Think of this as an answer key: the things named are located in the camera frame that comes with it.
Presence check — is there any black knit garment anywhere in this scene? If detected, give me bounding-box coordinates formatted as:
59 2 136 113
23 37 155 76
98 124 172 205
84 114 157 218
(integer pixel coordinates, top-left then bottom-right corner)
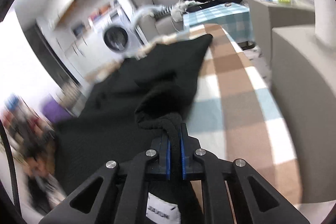
54 34 213 223

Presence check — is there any white washing machine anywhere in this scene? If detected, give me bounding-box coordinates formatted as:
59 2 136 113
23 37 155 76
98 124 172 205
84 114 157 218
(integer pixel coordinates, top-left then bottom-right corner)
96 16 143 59

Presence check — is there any black cable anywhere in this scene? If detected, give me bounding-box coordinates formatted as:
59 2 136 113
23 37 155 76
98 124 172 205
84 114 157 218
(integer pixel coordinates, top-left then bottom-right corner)
0 118 22 212

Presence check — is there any purple cloth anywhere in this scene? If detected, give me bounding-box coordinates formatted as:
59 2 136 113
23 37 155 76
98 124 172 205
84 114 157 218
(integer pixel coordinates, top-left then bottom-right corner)
40 94 74 124

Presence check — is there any white paper towel roll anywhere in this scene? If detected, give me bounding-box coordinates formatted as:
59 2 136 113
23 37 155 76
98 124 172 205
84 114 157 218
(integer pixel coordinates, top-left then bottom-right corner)
314 0 336 49

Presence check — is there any blue checkered cloth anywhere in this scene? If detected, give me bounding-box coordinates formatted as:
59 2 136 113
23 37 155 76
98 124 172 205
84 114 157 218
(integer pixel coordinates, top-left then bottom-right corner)
183 3 254 43

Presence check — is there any checkered brown blue blanket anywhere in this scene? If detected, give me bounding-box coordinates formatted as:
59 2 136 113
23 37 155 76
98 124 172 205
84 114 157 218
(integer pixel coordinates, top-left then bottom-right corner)
86 23 302 224

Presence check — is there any beige cabinet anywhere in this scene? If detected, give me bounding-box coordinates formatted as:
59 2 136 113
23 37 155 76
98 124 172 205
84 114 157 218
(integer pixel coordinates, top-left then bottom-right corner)
271 25 335 203

